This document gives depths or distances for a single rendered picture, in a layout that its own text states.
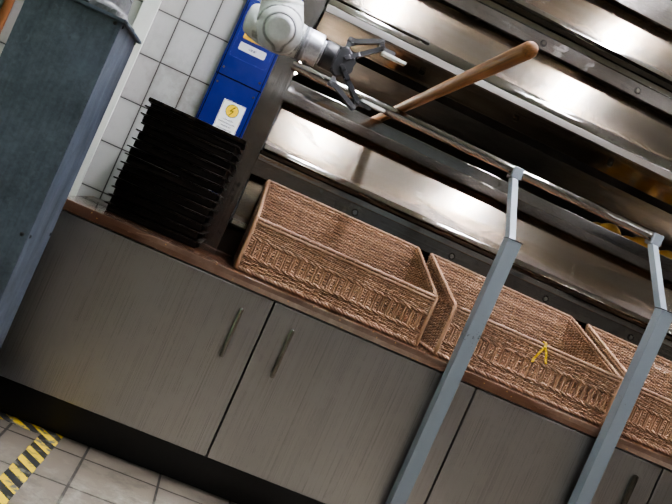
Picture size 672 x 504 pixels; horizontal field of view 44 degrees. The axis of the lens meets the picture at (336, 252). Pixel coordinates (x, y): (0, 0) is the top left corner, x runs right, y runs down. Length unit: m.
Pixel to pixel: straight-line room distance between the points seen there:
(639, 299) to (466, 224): 0.68
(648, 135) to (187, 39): 1.59
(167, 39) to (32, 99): 0.96
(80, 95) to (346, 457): 1.15
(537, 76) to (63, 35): 1.64
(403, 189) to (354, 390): 0.81
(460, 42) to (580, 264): 0.86
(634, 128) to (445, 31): 0.74
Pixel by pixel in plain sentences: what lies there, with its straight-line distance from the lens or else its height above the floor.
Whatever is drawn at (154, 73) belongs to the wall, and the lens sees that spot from 2.73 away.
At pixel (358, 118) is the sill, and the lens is 2.74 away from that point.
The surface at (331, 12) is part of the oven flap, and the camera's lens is 2.62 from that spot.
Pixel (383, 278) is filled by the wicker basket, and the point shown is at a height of 0.72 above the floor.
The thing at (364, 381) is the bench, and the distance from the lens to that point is 2.23.
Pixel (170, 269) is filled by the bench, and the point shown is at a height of 0.52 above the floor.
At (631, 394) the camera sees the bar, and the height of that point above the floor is 0.70.
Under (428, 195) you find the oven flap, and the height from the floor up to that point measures 1.03.
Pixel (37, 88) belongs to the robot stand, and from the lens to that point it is 1.86.
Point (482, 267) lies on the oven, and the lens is 2.83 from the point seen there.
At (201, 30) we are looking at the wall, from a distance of 2.74.
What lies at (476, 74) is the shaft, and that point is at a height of 1.18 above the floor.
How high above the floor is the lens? 0.75
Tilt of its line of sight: level
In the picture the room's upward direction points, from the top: 24 degrees clockwise
